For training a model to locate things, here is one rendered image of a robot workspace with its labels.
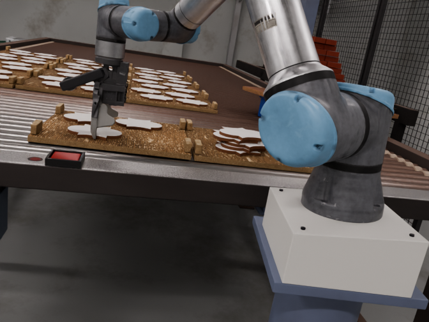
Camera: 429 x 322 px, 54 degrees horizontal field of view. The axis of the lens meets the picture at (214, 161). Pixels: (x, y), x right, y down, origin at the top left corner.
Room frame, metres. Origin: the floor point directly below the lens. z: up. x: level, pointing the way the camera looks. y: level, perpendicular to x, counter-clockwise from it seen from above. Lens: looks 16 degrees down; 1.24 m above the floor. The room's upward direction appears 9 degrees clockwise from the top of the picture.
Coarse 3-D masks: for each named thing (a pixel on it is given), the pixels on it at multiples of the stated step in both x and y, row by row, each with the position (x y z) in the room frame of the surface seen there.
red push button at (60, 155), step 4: (56, 152) 0.92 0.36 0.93; (60, 152) 0.93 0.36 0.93; (64, 152) 0.93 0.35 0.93; (52, 156) 0.89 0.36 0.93; (56, 156) 0.90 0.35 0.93; (60, 156) 0.90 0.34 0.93; (64, 156) 0.90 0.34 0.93; (68, 156) 0.91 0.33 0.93; (72, 156) 0.91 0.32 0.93; (76, 156) 0.92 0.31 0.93; (80, 156) 0.93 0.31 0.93
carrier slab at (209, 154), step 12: (192, 132) 1.32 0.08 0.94; (204, 132) 1.35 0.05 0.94; (192, 144) 1.17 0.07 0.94; (204, 144) 1.19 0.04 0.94; (204, 156) 1.07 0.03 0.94; (216, 156) 1.09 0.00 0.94; (228, 156) 1.11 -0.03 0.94; (252, 156) 1.15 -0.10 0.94; (264, 156) 1.17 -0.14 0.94; (264, 168) 1.10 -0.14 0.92; (276, 168) 1.10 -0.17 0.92; (288, 168) 1.11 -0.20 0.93; (300, 168) 1.12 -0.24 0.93; (312, 168) 1.13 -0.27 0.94
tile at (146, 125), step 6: (120, 120) 1.28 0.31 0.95; (126, 120) 1.30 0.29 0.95; (132, 120) 1.31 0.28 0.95; (138, 120) 1.33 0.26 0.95; (144, 120) 1.34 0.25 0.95; (150, 120) 1.36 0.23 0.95; (126, 126) 1.22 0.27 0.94; (132, 126) 1.23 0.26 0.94; (138, 126) 1.24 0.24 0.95; (144, 126) 1.25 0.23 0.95; (150, 126) 1.26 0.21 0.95; (156, 126) 1.28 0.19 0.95
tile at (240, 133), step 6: (222, 126) 1.25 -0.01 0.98; (222, 132) 1.18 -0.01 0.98; (228, 132) 1.18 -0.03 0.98; (234, 132) 1.20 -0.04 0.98; (240, 132) 1.21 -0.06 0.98; (246, 132) 1.23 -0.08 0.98; (252, 132) 1.24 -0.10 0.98; (258, 132) 1.25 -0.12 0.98; (234, 138) 1.16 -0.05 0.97; (240, 138) 1.16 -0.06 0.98; (246, 138) 1.16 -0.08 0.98; (252, 138) 1.18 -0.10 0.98; (258, 138) 1.18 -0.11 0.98
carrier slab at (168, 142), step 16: (64, 112) 1.31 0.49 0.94; (80, 112) 1.34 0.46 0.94; (48, 128) 1.09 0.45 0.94; (64, 128) 1.12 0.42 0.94; (112, 128) 1.20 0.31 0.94; (176, 128) 1.34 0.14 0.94; (64, 144) 1.01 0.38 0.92; (80, 144) 1.02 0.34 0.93; (96, 144) 1.02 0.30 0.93; (112, 144) 1.04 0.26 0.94; (128, 144) 1.06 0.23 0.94; (144, 144) 1.09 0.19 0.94; (160, 144) 1.11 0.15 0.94; (176, 144) 1.14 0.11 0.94
